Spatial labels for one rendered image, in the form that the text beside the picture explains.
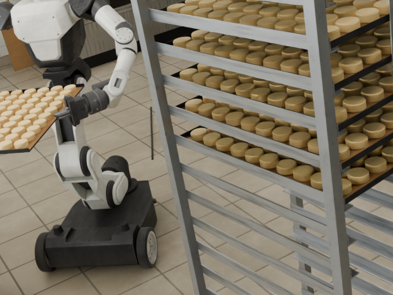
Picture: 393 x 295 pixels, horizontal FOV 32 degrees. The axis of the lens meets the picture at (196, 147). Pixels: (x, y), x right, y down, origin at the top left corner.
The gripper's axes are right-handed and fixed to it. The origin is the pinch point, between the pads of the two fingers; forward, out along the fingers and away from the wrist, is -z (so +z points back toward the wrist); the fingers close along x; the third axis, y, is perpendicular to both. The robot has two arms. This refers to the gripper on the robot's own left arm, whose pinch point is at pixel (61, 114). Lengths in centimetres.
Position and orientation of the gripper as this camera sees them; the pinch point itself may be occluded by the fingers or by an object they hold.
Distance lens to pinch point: 272.0
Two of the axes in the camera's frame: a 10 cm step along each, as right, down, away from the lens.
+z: 8.1, -3.7, 4.5
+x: -1.7, -8.9, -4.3
